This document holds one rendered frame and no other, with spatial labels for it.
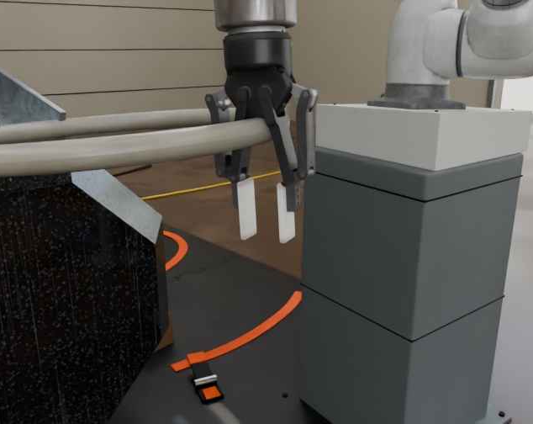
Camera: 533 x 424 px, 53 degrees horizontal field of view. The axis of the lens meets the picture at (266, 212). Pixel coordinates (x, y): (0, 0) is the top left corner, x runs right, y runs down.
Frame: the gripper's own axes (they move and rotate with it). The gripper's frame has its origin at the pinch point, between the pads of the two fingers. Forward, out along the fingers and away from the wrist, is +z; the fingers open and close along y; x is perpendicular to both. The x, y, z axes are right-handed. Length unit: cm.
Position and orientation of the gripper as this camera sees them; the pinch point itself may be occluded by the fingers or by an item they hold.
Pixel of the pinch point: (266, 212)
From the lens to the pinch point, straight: 63.8
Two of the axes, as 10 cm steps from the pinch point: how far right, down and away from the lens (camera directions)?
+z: 0.5, 9.7, 2.4
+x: -4.4, 2.4, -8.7
